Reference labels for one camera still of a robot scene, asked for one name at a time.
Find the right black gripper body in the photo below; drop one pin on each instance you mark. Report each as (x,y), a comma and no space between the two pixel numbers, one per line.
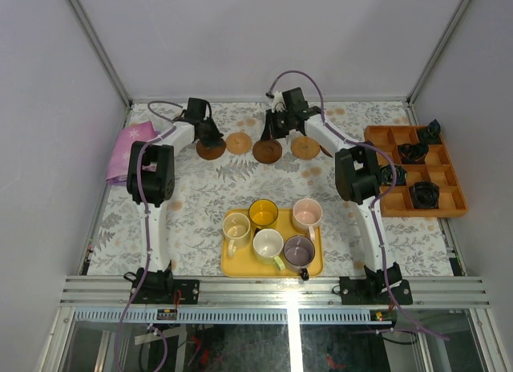
(279,123)

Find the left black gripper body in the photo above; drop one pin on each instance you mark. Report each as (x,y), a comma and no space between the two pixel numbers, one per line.
(212,135)

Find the dark wooden coaster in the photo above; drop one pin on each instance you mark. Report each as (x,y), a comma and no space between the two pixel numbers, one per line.
(325,151)
(267,151)
(211,153)

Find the woven rattan coaster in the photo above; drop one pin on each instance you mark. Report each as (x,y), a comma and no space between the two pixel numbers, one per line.
(238,143)
(305,148)

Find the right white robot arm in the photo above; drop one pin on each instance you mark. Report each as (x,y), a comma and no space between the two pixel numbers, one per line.
(357,172)

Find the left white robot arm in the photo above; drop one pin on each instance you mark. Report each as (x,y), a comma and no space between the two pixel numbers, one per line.
(151,177)

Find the yellow glass cup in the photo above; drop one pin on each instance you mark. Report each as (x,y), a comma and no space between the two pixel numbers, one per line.
(263,213)

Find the purple snowflake cloth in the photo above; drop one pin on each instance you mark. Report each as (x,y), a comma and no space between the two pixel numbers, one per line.
(117,169)

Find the cream mug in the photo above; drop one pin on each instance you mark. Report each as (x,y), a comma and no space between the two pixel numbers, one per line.
(237,232)

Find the pink mug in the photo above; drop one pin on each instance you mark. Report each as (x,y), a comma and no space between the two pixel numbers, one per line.
(306,217)

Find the black item left compartment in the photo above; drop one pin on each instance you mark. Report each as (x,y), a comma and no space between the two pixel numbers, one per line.
(397,174)

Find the black item top compartment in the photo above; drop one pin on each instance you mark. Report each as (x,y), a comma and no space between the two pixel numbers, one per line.
(430,134)

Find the yellow serving tray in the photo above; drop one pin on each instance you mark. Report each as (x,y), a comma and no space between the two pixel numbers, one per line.
(245,264)

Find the purple mug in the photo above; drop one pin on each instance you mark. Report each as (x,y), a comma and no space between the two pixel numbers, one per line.
(298,253)

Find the orange compartment organizer tray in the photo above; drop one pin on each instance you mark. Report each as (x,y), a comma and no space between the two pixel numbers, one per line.
(434,167)

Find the black coiled item lower compartment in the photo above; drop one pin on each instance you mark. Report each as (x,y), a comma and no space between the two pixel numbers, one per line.
(425,193)

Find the small black clip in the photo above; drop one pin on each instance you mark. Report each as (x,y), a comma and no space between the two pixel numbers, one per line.
(304,275)

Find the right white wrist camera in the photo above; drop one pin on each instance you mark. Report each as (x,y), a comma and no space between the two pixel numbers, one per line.
(277,102)

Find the white green-handled mug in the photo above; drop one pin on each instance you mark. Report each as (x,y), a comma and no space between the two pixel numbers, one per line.
(268,245)

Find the aluminium frame rail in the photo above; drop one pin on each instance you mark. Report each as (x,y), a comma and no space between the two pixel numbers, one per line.
(319,292)

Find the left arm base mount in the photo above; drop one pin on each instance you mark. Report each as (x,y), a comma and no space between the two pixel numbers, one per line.
(162,288)

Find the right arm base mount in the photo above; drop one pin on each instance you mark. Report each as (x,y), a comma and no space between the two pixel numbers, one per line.
(372,290)

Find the blue slotted cable duct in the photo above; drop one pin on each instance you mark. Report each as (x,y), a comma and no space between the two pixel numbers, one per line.
(224,316)

